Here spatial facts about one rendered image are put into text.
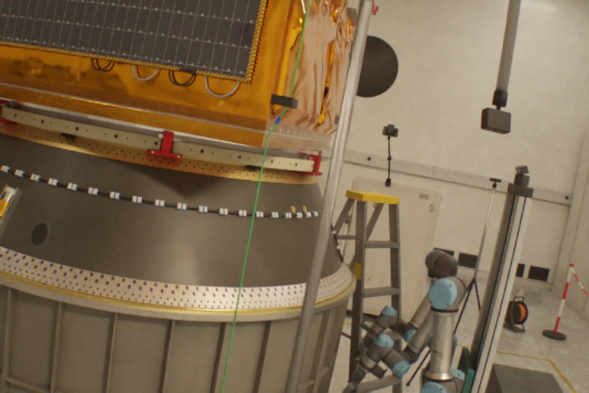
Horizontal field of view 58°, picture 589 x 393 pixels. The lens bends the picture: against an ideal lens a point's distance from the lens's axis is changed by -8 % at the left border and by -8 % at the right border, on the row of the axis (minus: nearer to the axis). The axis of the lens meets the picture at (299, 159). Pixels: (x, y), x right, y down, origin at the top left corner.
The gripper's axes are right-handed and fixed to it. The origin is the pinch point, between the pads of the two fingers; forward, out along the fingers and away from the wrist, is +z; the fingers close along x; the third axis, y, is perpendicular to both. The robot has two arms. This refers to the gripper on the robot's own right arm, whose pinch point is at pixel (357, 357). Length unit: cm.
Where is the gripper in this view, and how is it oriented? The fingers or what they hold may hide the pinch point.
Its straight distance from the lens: 308.4
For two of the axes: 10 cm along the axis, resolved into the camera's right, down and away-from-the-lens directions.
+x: 0.4, 1.0, 9.9
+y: 8.2, 5.6, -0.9
